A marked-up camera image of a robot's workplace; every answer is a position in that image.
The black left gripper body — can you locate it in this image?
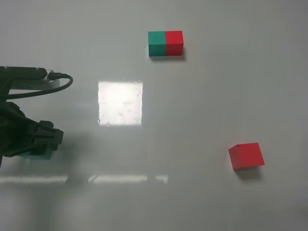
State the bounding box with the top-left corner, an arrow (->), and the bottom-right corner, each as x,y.
0,102 -> 36,159

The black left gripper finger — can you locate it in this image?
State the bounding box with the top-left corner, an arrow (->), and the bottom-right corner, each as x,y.
4,120 -> 64,158

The green template cube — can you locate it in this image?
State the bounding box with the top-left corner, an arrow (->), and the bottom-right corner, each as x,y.
148,31 -> 166,57

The red template cube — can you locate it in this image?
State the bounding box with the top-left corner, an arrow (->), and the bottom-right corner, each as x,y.
165,31 -> 184,56

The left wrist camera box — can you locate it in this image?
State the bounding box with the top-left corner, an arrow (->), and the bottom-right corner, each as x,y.
0,66 -> 60,90

